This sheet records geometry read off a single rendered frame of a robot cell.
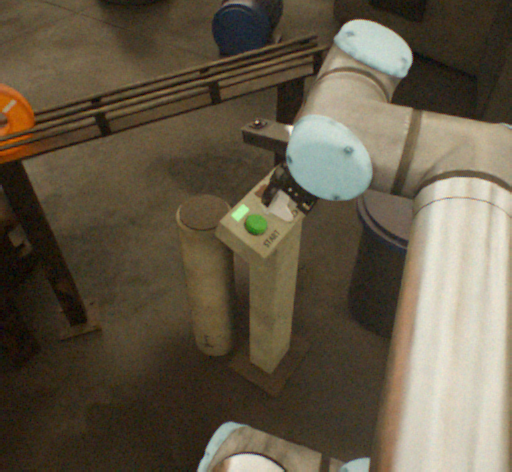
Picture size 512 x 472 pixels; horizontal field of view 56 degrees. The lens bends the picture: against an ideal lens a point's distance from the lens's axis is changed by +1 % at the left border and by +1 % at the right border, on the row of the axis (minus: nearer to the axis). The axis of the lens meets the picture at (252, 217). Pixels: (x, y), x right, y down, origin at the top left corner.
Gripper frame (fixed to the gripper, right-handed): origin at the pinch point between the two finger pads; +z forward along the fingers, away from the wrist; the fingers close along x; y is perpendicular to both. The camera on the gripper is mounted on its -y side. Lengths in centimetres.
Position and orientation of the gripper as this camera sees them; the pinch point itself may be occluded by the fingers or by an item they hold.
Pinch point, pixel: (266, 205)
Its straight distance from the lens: 84.1
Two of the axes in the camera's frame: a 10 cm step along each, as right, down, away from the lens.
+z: -2.8, 5.3, 8.0
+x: 5.7, -5.8, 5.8
